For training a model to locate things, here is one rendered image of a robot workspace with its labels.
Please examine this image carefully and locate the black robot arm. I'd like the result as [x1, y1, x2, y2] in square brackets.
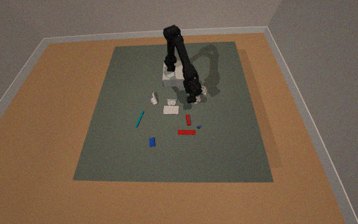
[163, 25, 202, 96]

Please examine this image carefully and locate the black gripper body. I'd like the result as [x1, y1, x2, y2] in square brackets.
[183, 80, 196, 103]

